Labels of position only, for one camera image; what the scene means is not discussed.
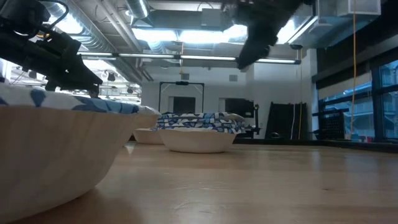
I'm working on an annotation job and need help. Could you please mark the black wall screen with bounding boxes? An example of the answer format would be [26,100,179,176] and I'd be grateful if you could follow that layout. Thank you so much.
[224,98,255,118]

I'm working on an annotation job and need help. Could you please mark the white ceiling unit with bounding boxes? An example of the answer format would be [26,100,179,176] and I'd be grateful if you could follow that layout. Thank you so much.
[337,0,382,17]

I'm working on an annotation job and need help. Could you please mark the black leaning panel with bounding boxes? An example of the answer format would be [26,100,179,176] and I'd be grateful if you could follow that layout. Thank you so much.
[264,101,308,140]

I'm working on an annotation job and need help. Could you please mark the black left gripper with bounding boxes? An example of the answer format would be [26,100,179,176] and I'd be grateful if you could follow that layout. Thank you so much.
[0,18,103,92]

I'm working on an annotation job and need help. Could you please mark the large blue patterned paper bowl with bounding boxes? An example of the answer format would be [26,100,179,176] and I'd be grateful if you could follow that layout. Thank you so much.
[0,83,162,224]

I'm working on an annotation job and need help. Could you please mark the round silver duct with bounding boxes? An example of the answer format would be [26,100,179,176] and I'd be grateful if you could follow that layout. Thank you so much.
[126,0,150,19]

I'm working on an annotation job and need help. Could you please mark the rectangular metal duct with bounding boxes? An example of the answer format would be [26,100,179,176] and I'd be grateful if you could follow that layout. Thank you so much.
[132,7,229,32]

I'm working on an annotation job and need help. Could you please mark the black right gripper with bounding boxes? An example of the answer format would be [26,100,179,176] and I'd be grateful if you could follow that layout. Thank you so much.
[222,0,307,70]

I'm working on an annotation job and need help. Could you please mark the black tripod stand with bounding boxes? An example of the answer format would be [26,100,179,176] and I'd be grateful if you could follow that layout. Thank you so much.
[245,104,262,139]

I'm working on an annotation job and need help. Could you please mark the hanging yellow cord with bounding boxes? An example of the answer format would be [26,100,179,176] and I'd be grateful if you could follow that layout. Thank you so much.
[349,12,358,139]

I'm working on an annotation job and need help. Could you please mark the dark window frame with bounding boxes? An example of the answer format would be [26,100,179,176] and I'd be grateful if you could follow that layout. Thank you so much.
[312,46,398,144]

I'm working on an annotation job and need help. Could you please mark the dark door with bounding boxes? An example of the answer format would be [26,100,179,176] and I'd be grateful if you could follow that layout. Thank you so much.
[172,96,196,114]

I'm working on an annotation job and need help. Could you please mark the long ceiling light strip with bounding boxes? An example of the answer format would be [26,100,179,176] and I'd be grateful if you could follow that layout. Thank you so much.
[77,51,302,65]

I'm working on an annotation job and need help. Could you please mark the black cable loop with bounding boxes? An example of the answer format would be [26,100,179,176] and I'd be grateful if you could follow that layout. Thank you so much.
[40,0,71,32]

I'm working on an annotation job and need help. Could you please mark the black wire rack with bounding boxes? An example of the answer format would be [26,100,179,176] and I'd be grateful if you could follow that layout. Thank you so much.
[319,110,346,140]

